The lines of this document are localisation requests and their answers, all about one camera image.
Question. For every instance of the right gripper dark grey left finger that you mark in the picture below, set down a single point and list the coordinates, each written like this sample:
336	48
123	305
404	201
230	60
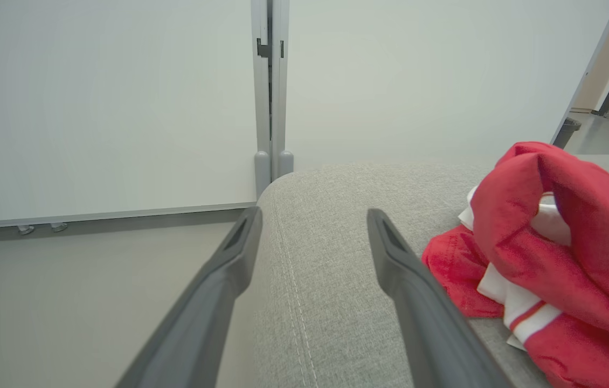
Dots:
196	312

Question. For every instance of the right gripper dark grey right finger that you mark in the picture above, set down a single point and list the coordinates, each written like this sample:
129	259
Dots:
423	323

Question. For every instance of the red and white garment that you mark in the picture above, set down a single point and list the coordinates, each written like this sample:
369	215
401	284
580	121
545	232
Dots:
568	280

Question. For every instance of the grey fabric sofa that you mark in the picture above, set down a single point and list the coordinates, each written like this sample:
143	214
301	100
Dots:
337	280

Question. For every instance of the grey partition support foot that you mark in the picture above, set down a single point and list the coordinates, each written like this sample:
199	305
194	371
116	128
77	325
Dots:
285	163
262	172

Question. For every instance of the small metal levelling foot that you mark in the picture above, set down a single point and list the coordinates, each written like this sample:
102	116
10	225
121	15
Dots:
59	227
26	230

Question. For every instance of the dark partition base foot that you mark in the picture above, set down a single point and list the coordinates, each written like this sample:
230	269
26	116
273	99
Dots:
567	132

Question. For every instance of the grey partition frame post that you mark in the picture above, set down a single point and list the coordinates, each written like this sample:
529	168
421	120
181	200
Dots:
281	81
260	81

